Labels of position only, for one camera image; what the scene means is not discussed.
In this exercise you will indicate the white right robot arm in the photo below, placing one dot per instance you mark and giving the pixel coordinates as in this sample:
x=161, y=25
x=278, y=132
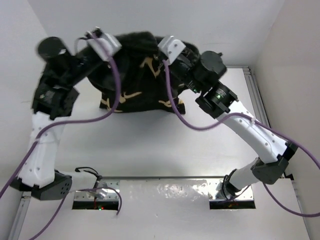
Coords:
x=274, y=153

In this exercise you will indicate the metal base plate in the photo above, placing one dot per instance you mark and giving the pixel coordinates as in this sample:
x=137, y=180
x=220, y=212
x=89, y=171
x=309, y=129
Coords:
x=104, y=191
x=215, y=192

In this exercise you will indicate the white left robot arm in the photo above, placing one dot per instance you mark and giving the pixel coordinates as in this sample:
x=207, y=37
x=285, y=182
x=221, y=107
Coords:
x=52, y=106

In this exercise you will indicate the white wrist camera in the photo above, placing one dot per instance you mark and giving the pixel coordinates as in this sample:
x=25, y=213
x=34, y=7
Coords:
x=104, y=44
x=171, y=47

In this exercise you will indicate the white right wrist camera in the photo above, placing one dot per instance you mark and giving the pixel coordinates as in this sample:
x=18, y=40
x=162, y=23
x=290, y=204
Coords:
x=171, y=47

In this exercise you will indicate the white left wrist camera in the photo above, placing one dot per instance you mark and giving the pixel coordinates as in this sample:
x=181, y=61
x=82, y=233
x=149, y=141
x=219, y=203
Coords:
x=104, y=44

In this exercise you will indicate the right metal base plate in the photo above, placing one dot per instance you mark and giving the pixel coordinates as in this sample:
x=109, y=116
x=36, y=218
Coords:
x=215, y=192

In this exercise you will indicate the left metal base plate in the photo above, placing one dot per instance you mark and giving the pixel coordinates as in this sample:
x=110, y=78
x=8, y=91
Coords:
x=104, y=191

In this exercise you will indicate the black pillowcase with beige flowers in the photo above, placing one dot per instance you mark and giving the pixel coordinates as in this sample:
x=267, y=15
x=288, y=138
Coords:
x=143, y=83

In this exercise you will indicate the white front cover board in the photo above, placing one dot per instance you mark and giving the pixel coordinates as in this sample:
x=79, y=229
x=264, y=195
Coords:
x=163, y=210

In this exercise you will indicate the aluminium rail right side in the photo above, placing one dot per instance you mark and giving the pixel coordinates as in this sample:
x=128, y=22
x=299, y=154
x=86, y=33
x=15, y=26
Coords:
x=255, y=96

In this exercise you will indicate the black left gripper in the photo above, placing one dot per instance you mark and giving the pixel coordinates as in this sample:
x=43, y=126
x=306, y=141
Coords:
x=102, y=61

